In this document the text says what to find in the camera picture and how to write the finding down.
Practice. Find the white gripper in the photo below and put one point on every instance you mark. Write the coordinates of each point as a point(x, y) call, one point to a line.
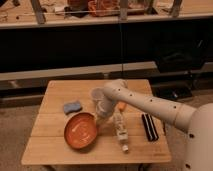
point(105, 107)

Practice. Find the orange ceramic bowl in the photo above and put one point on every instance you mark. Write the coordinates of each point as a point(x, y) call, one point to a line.
point(80, 131)

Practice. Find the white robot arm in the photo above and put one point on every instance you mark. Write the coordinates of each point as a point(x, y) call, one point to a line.
point(197, 123)

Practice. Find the translucent plastic cup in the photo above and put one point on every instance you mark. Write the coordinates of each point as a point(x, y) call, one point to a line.
point(96, 95)

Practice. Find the orange marker pen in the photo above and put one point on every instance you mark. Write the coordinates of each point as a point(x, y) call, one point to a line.
point(122, 106)

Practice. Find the blue sponge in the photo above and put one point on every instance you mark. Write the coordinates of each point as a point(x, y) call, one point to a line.
point(72, 107)

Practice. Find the white tube bottle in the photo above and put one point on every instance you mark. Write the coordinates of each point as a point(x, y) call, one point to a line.
point(121, 131)

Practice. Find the wooden folding table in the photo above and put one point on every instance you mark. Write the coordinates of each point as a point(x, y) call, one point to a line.
point(46, 145)

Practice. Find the black striped case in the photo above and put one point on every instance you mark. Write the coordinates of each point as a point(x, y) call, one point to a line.
point(150, 128)

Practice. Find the black bag on floor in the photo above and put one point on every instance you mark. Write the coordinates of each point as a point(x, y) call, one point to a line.
point(173, 92)

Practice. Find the orange cloth on shelf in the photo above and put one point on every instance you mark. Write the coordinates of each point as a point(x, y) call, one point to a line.
point(100, 8)

